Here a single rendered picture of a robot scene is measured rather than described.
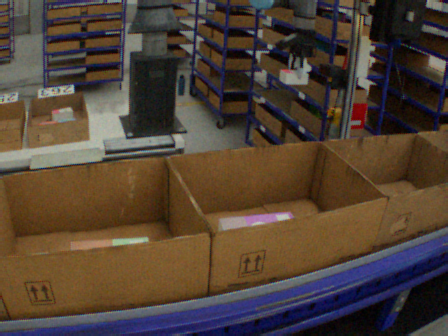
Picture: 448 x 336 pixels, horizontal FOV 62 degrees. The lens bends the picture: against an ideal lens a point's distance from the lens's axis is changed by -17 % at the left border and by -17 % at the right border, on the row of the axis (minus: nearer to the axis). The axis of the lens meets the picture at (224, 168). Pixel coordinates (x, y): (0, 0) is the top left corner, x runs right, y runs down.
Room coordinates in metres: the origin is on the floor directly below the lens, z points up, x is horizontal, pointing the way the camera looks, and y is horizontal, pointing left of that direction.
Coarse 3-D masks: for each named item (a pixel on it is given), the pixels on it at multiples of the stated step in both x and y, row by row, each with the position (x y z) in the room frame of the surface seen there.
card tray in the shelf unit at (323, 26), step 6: (318, 18) 2.41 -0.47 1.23; (324, 18) 2.35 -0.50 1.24; (318, 24) 2.41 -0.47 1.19; (324, 24) 2.35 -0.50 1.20; (330, 24) 2.30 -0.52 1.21; (342, 24) 2.27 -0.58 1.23; (348, 24) 2.29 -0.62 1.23; (366, 24) 2.45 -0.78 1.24; (318, 30) 2.40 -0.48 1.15; (324, 30) 2.35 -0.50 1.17; (330, 30) 2.29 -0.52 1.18; (342, 30) 2.27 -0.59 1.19; (348, 30) 2.29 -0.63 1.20; (366, 30) 2.34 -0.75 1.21; (330, 36) 2.29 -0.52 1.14; (336, 36) 2.26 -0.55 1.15; (342, 36) 2.27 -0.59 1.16; (348, 36) 2.29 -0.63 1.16; (372, 42) 2.36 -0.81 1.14
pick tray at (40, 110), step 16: (64, 96) 1.85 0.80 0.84; (80, 96) 1.89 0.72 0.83; (32, 112) 1.78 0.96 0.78; (48, 112) 1.81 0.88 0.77; (80, 112) 1.85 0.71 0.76; (32, 128) 1.44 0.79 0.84; (48, 128) 1.47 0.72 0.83; (64, 128) 1.50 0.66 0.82; (80, 128) 1.53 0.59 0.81; (32, 144) 1.44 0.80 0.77; (48, 144) 1.47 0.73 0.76
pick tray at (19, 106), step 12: (0, 108) 1.71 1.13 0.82; (12, 108) 1.74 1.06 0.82; (24, 108) 1.72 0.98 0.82; (0, 120) 1.70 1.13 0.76; (12, 120) 1.72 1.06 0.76; (24, 120) 1.67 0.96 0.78; (0, 132) 1.38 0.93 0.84; (12, 132) 1.41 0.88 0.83; (0, 144) 1.38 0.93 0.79; (12, 144) 1.40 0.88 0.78
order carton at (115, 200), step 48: (0, 192) 0.64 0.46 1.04; (48, 192) 0.74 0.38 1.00; (96, 192) 0.78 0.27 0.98; (144, 192) 0.82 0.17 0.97; (0, 240) 0.54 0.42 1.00; (48, 240) 0.70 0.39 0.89; (96, 240) 0.73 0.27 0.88; (192, 240) 0.57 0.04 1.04; (0, 288) 0.43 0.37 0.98; (48, 288) 0.47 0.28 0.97; (96, 288) 0.50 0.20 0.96; (144, 288) 0.53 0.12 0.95; (192, 288) 0.57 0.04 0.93
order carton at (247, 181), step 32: (192, 160) 0.87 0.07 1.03; (224, 160) 0.90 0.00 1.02; (256, 160) 0.93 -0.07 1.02; (288, 160) 0.96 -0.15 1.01; (320, 160) 0.98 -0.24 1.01; (192, 192) 0.87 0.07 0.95; (224, 192) 0.90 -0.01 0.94; (256, 192) 0.93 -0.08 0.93; (288, 192) 0.97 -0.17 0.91; (320, 192) 0.96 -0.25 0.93; (352, 192) 0.84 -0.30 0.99; (288, 224) 0.63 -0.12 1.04; (320, 224) 0.66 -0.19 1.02; (352, 224) 0.70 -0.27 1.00; (224, 256) 0.59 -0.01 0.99; (256, 256) 0.61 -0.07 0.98; (288, 256) 0.64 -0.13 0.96; (320, 256) 0.67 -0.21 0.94; (352, 256) 0.71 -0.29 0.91; (224, 288) 0.59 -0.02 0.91
